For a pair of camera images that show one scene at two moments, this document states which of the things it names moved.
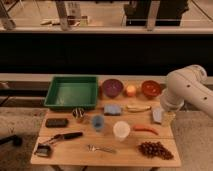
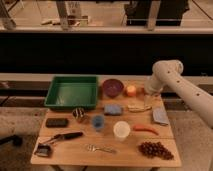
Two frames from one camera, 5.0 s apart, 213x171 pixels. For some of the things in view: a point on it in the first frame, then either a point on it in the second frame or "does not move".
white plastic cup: [121, 129] does not move
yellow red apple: [131, 90] does not move
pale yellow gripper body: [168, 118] → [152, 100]
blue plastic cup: [98, 121] does not move
